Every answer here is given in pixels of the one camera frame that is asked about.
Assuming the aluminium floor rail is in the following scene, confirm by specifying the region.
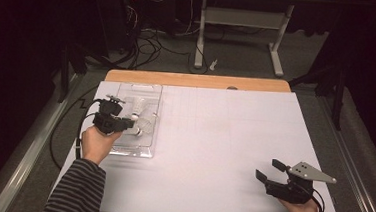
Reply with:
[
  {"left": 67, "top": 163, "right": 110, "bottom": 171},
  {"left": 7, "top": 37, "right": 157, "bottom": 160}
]
[
  {"left": 308, "top": 93, "right": 376, "bottom": 212},
  {"left": 0, "top": 67, "right": 86, "bottom": 212}
]

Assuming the black floor cable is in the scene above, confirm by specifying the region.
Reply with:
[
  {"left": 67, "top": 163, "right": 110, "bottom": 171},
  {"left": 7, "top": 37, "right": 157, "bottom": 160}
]
[{"left": 46, "top": 82, "right": 100, "bottom": 174}]

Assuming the clear plastic tray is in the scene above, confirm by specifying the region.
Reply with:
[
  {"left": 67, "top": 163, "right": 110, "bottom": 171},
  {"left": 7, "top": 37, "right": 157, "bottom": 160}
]
[{"left": 106, "top": 81, "right": 164, "bottom": 160}]

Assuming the black computer tower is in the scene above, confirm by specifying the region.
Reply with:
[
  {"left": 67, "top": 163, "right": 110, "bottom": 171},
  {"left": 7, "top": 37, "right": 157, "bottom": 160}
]
[{"left": 91, "top": 0, "right": 144, "bottom": 56}]

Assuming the white feather shuttlecock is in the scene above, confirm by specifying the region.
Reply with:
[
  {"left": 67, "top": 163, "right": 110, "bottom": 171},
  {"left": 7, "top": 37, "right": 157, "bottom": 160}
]
[
  {"left": 133, "top": 120, "right": 156, "bottom": 139},
  {"left": 143, "top": 112, "right": 160, "bottom": 128},
  {"left": 130, "top": 95, "right": 147, "bottom": 122}
]

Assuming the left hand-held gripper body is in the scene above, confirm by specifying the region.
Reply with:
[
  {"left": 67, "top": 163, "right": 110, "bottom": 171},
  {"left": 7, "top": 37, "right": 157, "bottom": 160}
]
[{"left": 91, "top": 93, "right": 126, "bottom": 136}]

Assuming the white table cover sheet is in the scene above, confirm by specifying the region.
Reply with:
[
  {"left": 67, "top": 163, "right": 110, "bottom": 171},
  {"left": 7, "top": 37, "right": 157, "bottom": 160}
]
[{"left": 43, "top": 76, "right": 351, "bottom": 212}]

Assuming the white metal stand frame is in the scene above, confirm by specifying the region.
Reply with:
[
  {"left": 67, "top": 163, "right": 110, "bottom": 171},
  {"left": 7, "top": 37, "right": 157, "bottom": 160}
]
[{"left": 192, "top": 0, "right": 296, "bottom": 78}]

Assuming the black stand leg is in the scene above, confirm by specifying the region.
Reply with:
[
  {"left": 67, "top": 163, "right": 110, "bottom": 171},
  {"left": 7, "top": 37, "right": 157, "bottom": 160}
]
[
  {"left": 55, "top": 41, "right": 91, "bottom": 106},
  {"left": 286, "top": 59, "right": 350, "bottom": 131}
]

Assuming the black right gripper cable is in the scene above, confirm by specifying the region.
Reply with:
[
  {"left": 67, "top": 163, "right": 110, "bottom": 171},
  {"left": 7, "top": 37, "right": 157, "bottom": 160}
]
[{"left": 302, "top": 185, "right": 328, "bottom": 212}]

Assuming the tangle of floor cables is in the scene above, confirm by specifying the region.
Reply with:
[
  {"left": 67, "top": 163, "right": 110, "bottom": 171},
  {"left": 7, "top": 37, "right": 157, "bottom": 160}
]
[{"left": 124, "top": 28, "right": 195, "bottom": 74}]

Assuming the person's left hand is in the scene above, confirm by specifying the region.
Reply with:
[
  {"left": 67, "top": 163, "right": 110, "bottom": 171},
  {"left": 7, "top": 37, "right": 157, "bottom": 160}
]
[{"left": 80, "top": 125, "right": 123, "bottom": 166}]

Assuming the wooden table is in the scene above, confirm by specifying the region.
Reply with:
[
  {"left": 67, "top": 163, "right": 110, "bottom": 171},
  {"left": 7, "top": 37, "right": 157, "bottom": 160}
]
[{"left": 103, "top": 67, "right": 293, "bottom": 95}]

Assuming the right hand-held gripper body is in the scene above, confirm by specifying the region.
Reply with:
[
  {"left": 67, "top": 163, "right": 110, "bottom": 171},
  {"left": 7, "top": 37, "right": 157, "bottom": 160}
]
[{"left": 264, "top": 159, "right": 338, "bottom": 206}]

